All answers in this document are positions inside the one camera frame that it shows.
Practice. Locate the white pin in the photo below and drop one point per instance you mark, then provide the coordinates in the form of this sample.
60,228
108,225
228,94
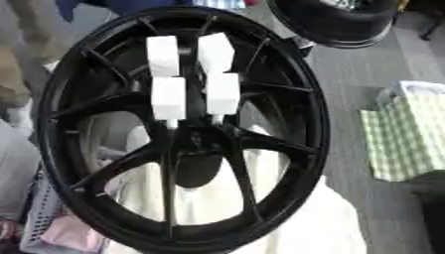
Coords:
168,97
215,53
163,56
223,94

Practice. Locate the black spoked wheel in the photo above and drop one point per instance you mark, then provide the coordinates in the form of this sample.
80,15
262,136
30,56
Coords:
110,109

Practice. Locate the black round wheel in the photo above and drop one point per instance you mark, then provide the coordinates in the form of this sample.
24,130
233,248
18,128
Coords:
336,23

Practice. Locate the white cloth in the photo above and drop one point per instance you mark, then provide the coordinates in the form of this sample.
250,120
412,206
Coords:
313,228

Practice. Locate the green white checked bag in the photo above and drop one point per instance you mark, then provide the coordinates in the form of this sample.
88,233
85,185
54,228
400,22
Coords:
405,135

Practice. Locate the pale perforated basket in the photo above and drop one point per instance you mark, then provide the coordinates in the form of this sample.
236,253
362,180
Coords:
40,215

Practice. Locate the person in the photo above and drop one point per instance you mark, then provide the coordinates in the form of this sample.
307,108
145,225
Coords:
20,49

